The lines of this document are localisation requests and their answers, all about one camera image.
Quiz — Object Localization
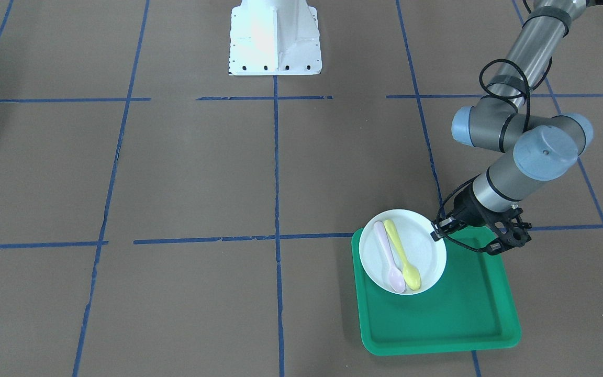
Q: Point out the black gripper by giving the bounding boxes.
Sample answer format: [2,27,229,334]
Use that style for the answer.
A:
[431,183,498,241]

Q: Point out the white round plate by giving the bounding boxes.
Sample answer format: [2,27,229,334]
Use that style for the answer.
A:
[356,208,447,295]

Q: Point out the yellow plastic spoon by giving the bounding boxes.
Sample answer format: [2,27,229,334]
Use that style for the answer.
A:
[384,219,422,291]

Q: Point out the pink plastic spoon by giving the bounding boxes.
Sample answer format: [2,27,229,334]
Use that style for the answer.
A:
[374,220,406,294]

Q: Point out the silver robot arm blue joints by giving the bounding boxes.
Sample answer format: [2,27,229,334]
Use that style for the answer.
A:
[451,1,594,212]

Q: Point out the green plastic tray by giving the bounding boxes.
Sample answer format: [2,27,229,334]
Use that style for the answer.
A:
[351,229,521,356]

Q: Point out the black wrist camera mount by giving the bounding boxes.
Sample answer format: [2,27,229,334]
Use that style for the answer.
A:
[483,205,532,256]

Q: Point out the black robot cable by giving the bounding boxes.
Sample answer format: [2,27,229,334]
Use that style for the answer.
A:
[435,59,532,252]

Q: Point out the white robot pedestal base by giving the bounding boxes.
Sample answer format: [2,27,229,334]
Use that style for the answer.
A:
[228,1,323,76]

